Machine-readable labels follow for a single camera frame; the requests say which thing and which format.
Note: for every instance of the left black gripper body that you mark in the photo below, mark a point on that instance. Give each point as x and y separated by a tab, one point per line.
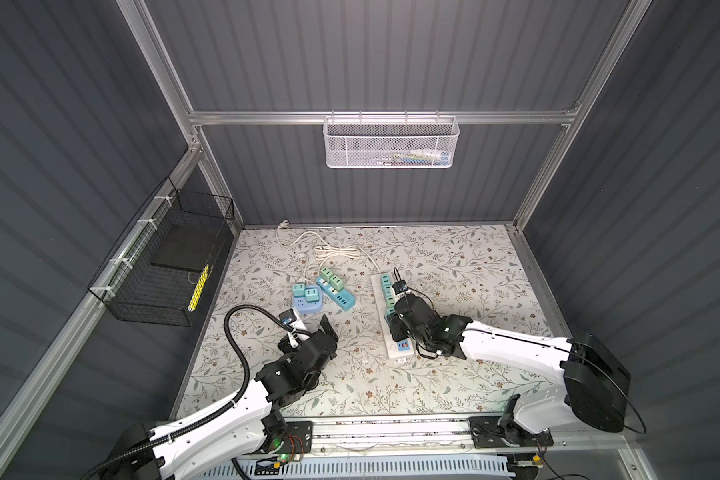
286	350

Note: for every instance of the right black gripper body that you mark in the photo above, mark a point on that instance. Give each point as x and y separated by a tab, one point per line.
399	330

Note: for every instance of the white long power strip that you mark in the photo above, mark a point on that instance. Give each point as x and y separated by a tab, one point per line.
399	350

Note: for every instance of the lavender square power socket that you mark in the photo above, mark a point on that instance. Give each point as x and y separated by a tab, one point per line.
303	307

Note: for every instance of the teal power strip with USB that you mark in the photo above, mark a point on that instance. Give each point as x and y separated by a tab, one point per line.
344	298

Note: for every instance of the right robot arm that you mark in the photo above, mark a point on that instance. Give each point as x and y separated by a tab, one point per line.
588	384

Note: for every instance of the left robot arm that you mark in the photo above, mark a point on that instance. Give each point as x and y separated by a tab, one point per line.
248	421

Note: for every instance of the yellow marker in basket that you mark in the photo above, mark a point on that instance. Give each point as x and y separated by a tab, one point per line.
199	288

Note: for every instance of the black pad in basket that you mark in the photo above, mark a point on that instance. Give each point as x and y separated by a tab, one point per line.
184	248

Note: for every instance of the pens in white basket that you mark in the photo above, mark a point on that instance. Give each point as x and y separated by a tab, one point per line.
418	157

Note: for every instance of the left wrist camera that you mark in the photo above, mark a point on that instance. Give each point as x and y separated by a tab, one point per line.
294	325

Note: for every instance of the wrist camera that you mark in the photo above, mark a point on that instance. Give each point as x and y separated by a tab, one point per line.
294	325
400	287

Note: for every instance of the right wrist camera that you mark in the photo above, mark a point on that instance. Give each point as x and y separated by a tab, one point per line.
400	287

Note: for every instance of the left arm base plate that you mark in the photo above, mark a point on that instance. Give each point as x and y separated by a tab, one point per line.
295	437

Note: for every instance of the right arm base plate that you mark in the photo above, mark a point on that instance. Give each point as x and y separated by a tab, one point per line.
487	432

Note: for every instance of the black wire side basket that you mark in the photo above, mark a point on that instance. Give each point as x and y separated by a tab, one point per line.
133	290

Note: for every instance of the white wire wall basket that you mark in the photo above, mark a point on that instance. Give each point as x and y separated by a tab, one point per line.
353	142

